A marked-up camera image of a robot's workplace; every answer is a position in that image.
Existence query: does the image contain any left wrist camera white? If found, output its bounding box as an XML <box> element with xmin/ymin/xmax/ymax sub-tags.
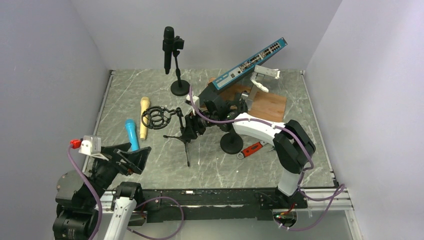
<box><xmin>70</xmin><ymin>135</ymin><xmax>101</xmax><ymax>156</ymax></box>

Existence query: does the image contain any black microphone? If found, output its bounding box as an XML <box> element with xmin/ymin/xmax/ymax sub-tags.
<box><xmin>162</xmin><ymin>26</ymin><xmax>175</xmax><ymax>75</ymax></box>

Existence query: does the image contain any white metal bracket stand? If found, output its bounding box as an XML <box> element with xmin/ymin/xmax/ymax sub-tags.
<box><xmin>246</xmin><ymin>65</ymin><xmax>281</xmax><ymax>110</ymax></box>

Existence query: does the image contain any cream yellow microphone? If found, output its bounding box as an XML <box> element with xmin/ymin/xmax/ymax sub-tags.
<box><xmin>139</xmin><ymin>96</ymin><xmax>150</xmax><ymax>140</ymax></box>

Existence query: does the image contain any wooden board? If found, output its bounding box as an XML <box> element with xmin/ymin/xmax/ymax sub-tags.
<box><xmin>219</xmin><ymin>82</ymin><xmax>287</xmax><ymax>123</ymax></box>

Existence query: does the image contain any red handled adjustable wrench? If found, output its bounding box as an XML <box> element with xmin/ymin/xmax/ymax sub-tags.
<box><xmin>236</xmin><ymin>141</ymin><xmax>267</xmax><ymax>159</ymax></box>

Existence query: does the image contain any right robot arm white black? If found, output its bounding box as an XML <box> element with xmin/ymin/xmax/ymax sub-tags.
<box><xmin>185</xmin><ymin>96</ymin><xmax>316</xmax><ymax>208</ymax></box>

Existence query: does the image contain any blue microphone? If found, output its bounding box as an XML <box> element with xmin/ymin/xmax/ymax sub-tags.
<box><xmin>125</xmin><ymin>119</ymin><xmax>140</xmax><ymax>152</ymax></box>

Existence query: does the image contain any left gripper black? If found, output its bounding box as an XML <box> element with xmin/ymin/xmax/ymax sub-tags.
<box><xmin>84</xmin><ymin>142</ymin><xmax>151</xmax><ymax>207</ymax></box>

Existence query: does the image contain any black round base stand rear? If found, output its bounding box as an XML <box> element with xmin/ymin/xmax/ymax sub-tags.
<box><xmin>170</xmin><ymin>35</ymin><xmax>190</xmax><ymax>97</ymax></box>

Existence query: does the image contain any black shock mount desk stand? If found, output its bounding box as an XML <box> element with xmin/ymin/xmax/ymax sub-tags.
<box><xmin>220</xmin><ymin>92</ymin><xmax>248</xmax><ymax>155</ymax></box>

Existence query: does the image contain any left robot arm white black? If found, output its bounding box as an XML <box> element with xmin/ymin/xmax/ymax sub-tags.
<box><xmin>52</xmin><ymin>139</ymin><xmax>152</xmax><ymax>240</ymax></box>

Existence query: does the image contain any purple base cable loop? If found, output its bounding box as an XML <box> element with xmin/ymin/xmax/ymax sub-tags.
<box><xmin>125</xmin><ymin>196</ymin><xmax>185</xmax><ymax>240</ymax></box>

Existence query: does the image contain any blue network switch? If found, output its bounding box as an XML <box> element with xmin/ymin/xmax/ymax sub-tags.
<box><xmin>198</xmin><ymin>37</ymin><xmax>287</xmax><ymax>105</ymax></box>

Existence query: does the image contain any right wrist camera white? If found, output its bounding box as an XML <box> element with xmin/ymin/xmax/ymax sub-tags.
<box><xmin>184</xmin><ymin>94</ymin><xmax>200</xmax><ymax>115</ymax></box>

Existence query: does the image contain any black tripod shock mount stand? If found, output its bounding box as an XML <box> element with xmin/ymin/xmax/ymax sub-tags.
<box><xmin>141</xmin><ymin>105</ymin><xmax>191</xmax><ymax>168</ymax></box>

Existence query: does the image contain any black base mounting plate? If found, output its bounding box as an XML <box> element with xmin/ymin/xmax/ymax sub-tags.
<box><xmin>135</xmin><ymin>187</ymin><xmax>308</xmax><ymax>223</ymax></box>

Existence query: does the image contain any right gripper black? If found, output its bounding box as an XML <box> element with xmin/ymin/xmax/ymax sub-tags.
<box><xmin>181</xmin><ymin>107</ymin><xmax>219</xmax><ymax>140</ymax></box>

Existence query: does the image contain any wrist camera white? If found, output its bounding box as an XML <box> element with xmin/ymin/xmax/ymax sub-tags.
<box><xmin>184</xmin><ymin>94</ymin><xmax>200</xmax><ymax>115</ymax></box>
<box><xmin>70</xmin><ymin>135</ymin><xmax>101</xmax><ymax>156</ymax></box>

